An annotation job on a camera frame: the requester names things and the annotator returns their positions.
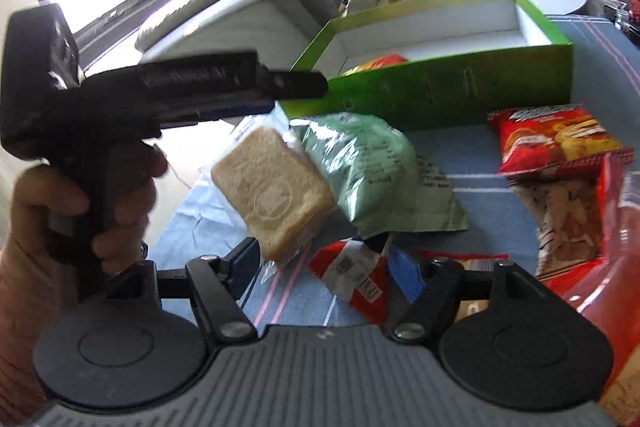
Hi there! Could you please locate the person's left hand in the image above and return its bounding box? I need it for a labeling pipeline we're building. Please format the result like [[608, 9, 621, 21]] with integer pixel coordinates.
[[1, 144, 168, 426]]

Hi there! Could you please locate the large red transparent snack bag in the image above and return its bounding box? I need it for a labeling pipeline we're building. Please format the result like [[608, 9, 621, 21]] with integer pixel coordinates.
[[544, 154, 639, 426]]

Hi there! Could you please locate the long bread red-end wrapper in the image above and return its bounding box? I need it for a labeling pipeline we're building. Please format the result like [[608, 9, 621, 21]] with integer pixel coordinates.
[[418, 248, 510, 322]]

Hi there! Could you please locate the green cardboard box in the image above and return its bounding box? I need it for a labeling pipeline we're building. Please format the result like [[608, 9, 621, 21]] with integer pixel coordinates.
[[281, 0, 574, 131]]

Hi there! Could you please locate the grey sofa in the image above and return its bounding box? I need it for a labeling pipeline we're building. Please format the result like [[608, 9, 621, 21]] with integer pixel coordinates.
[[134, 0, 341, 69]]

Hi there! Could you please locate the brown white pastry bag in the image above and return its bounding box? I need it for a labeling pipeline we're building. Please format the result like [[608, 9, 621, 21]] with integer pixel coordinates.
[[510, 179, 602, 281]]

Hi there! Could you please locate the green garlic snack bag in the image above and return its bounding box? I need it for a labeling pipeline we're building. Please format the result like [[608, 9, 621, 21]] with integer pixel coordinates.
[[290, 112, 469, 239]]

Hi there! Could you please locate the blue plaid tablecloth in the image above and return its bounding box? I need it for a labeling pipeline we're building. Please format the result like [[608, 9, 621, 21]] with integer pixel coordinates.
[[146, 15, 639, 327]]

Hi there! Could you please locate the small red white snack packet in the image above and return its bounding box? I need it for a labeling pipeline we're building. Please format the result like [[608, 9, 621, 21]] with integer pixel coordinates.
[[309, 239, 390, 326]]

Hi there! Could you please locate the red chips bag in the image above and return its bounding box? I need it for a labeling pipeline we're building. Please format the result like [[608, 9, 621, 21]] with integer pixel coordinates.
[[487, 104, 634, 176]]

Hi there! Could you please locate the toast bread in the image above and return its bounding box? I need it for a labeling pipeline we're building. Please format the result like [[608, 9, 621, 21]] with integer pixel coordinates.
[[210, 127, 335, 263]]

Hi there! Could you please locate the red yellow striped snack bag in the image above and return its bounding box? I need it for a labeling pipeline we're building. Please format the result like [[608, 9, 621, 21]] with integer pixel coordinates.
[[344, 54, 408, 76]]

